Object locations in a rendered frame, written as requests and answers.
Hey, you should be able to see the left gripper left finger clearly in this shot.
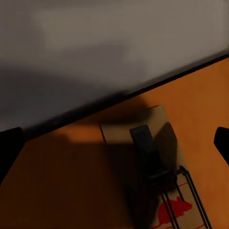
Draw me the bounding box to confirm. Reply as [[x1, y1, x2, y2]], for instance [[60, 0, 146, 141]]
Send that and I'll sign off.
[[0, 127, 25, 184]]

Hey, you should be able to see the mousetrap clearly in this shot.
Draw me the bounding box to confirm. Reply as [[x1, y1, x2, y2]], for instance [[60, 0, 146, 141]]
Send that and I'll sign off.
[[100, 104, 213, 229]]

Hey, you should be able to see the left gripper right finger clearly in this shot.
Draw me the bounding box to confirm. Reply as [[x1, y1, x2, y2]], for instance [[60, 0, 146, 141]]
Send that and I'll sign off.
[[214, 127, 229, 165]]

